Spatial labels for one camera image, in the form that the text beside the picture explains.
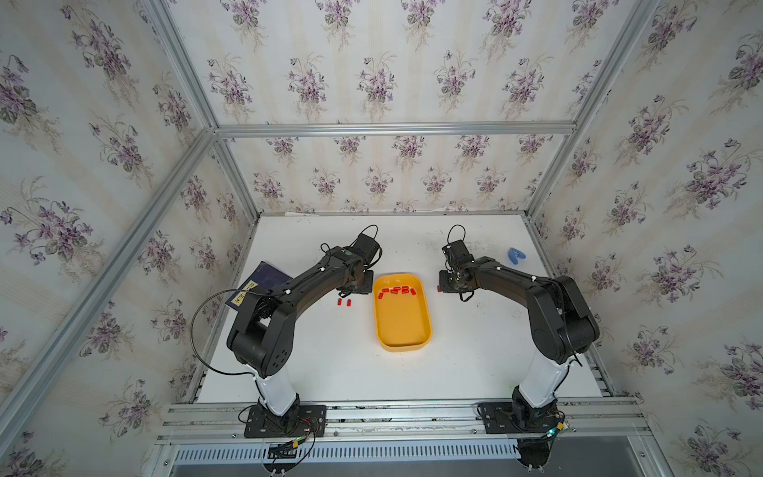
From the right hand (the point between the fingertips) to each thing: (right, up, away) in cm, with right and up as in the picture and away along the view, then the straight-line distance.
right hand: (448, 284), depth 97 cm
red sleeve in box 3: (-21, -2, +1) cm, 21 cm away
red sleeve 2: (-33, -6, -2) cm, 34 cm away
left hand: (-28, 0, -7) cm, 29 cm away
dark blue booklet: (-64, +1, -1) cm, 64 cm away
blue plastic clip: (+27, +10, +10) cm, 30 cm away
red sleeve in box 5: (-12, -3, +1) cm, 12 cm away
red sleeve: (-36, -6, -2) cm, 37 cm away
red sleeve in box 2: (-18, -2, +1) cm, 18 cm away
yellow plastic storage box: (-16, -9, -6) cm, 19 cm away
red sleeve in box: (-23, -4, -1) cm, 23 cm away
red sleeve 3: (-5, 0, -8) cm, 9 cm away
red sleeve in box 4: (-14, -2, +1) cm, 15 cm away
